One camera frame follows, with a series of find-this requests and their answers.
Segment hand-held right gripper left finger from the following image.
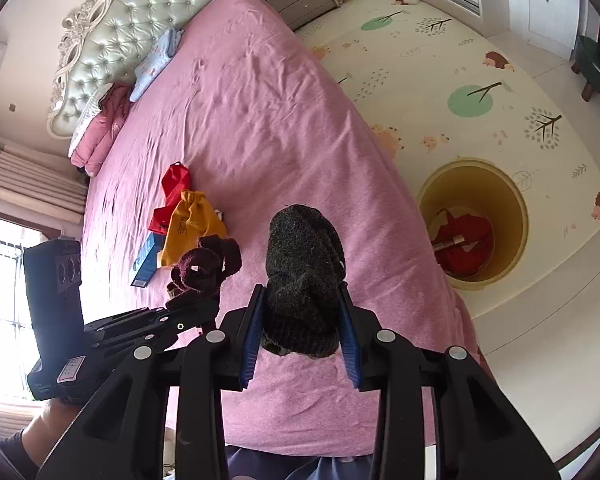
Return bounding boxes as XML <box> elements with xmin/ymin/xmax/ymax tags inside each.
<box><xmin>37</xmin><ymin>284</ymin><xmax>267</xmax><ymax>480</ymax></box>

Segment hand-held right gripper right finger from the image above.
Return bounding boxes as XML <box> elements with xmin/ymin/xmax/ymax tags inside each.
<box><xmin>337</xmin><ymin>286</ymin><xmax>563</xmax><ymax>480</ymax></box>

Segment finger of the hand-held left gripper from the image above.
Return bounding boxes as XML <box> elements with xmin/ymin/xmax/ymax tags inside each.
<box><xmin>86</xmin><ymin>327</ymin><xmax>201</xmax><ymax>357</ymax></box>
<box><xmin>84</xmin><ymin>300</ymin><xmax>220</xmax><ymax>337</ymax></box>

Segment maroon knitted sock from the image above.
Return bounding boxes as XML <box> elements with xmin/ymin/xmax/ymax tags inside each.
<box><xmin>166</xmin><ymin>236</ymin><xmax>243</xmax><ymax>311</ymax></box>

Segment blue cardboard box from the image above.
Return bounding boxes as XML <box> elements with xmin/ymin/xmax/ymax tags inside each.
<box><xmin>131</xmin><ymin>231</ymin><xmax>164</xmax><ymax>288</ymax></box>

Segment dark grey knitted sock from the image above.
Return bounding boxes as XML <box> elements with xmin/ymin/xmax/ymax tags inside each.
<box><xmin>260</xmin><ymin>203</ymin><xmax>346</xmax><ymax>359</ymax></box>

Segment yellow cloth pouch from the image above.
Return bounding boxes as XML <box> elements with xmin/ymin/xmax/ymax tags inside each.
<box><xmin>160</xmin><ymin>189</ymin><xmax>228</xmax><ymax>268</ymax></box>

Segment red snack packet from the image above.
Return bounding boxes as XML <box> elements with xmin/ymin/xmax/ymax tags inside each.
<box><xmin>149</xmin><ymin>161</ymin><xmax>192</xmax><ymax>235</ymax></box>

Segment yellow round waste bin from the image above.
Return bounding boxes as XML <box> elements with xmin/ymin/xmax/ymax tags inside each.
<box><xmin>417</xmin><ymin>158</ymin><xmax>529</xmax><ymax>291</ymax></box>

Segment person's left forearm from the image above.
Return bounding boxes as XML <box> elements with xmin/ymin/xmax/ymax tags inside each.
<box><xmin>0</xmin><ymin>399</ymin><xmax>87</xmax><ymax>480</ymax></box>

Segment window with grille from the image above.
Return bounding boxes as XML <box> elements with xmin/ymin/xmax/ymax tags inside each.
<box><xmin>0</xmin><ymin>210</ymin><xmax>65</xmax><ymax>403</ymax></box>

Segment person's patterned clothing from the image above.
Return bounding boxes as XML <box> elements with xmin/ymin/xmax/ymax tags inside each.
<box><xmin>224</xmin><ymin>444</ymin><xmax>387</xmax><ymax>480</ymax></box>

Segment beige curtain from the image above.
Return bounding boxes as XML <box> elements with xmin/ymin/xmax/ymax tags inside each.
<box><xmin>0</xmin><ymin>135</ymin><xmax>89</xmax><ymax>235</ymax></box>

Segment red crumpled bag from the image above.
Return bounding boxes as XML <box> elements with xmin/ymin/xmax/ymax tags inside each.
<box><xmin>432</xmin><ymin>207</ymin><xmax>494</xmax><ymax>278</ymax></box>

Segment pink folded quilt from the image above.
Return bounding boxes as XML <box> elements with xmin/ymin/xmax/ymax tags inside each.
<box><xmin>70</xmin><ymin>84</ymin><xmax>132</xmax><ymax>177</ymax></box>

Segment white patterned pillow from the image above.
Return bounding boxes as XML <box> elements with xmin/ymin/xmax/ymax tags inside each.
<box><xmin>68</xmin><ymin>82</ymin><xmax>115</xmax><ymax>158</ymax></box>

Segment bed with pink sheet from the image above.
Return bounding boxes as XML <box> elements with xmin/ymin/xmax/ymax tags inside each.
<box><xmin>80</xmin><ymin>0</ymin><xmax>483</xmax><ymax>461</ymax></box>

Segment light blue pillow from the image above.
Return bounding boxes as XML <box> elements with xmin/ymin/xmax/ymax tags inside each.
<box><xmin>129</xmin><ymin>27</ymin><xmax>185</xmax><ymax>102</ymax></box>

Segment cream tree print play mat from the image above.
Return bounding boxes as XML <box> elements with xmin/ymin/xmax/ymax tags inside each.
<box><xmin>295</xmin><ymin>0</ymin><xmax>600</xmax><ymax>356</ymax></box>

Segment green tufted white headboard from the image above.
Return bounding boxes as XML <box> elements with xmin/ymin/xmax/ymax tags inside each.
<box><xmin>47</xmin><ymin>0</ymin><xmax>231</xmax><ymax>141</ymax></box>

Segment green stool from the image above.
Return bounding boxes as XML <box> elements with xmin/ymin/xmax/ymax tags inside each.
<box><xmin>571</xmin><ymin>35</ymin><xmax>600</xmax><ymax>117</ymax></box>

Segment white door with stickers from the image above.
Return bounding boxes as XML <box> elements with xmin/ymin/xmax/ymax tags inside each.
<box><xmin>525</xmin><ymin>0</ymin><xmax>582</xmax><ymax>59</ymax></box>

